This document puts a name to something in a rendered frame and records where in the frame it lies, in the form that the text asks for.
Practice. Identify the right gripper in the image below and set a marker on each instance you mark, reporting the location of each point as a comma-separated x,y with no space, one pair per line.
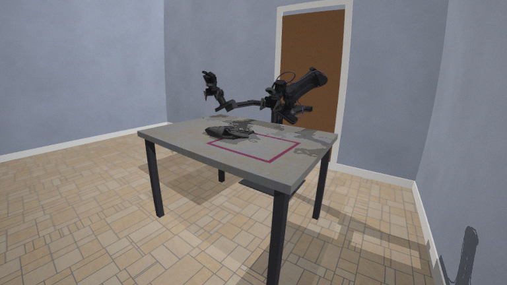
210,91

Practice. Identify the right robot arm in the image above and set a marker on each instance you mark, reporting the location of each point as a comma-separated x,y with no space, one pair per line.
221,99

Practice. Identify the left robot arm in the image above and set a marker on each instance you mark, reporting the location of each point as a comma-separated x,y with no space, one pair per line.
290,92

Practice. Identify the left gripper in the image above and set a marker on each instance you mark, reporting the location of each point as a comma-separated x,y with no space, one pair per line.
271,101

